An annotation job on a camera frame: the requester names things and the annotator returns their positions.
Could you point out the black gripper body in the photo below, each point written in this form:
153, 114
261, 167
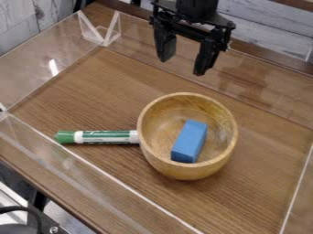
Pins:
192, 18

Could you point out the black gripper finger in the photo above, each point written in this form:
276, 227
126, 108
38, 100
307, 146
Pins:
165, 42
207, 57

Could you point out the blue rectangular block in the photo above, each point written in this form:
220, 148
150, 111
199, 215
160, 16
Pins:
189, 143

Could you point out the brown wooden bowl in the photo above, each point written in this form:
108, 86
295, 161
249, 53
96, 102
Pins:
160, 124

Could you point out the green and white marker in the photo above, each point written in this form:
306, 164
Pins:
97, 137

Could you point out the clear acrylic corner bracket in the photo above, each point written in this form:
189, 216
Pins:
100, 35

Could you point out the black metal base bracket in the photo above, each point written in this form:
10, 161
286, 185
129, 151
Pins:
50, 226

